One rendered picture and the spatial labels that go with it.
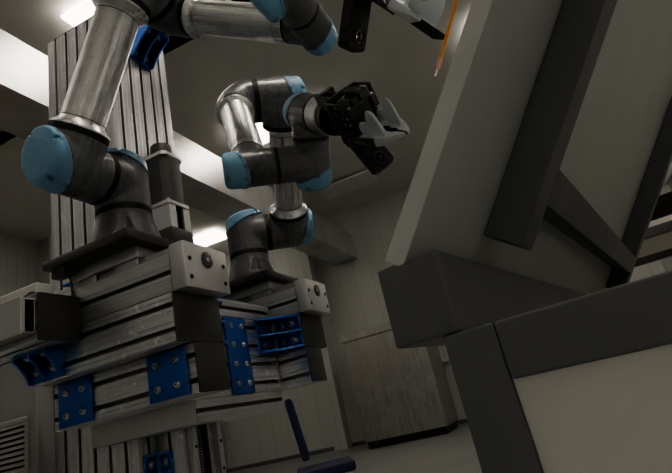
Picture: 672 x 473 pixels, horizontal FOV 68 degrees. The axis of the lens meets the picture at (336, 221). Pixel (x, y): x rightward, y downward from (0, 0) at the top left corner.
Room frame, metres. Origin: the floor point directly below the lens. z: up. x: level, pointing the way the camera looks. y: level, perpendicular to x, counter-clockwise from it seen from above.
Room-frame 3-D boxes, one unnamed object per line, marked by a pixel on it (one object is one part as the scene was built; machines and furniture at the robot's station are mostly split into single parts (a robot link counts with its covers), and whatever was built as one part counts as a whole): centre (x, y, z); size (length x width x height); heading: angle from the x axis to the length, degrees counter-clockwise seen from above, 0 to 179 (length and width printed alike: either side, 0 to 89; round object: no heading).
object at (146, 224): (0.98, 0.45, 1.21); 0.15 x 0.15 x 0.10
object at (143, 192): (0.98, 0.45, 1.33); 0.13 x 0.12 x 0.14; 161
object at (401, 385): (10.13, -0.52, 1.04); 1.62 x 1.25 x 2.09; 71
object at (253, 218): (1.45, 0.28, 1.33); 0.13 x 0.12 x 0.14; 104
